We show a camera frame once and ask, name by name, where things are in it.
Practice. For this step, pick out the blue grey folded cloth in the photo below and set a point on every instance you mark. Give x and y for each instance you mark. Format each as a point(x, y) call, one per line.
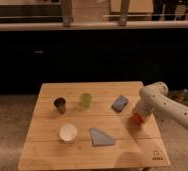
point(100, 138)

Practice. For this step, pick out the dark metal cup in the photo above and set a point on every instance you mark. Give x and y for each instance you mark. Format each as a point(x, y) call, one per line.
point(60, 104)

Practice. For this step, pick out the wooden table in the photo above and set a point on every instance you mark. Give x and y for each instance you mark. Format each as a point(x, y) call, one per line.
point(83, 126)

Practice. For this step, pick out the white bowl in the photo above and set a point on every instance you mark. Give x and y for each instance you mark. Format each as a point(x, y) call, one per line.
point(68, 133)

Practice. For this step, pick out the blue sponge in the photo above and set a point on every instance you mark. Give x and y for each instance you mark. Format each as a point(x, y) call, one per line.
point(119, 103)

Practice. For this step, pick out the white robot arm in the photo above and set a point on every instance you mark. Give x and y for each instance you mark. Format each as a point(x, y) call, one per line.
point(154, 97)

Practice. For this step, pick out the dark counter cabinet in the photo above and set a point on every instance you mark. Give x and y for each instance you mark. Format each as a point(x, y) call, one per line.
point(34, 54)

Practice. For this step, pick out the red apple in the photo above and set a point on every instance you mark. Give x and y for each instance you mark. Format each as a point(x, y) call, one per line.
point(137, 119)

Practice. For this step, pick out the green plastic cup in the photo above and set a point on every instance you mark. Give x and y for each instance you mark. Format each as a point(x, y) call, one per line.
point(86, 99)

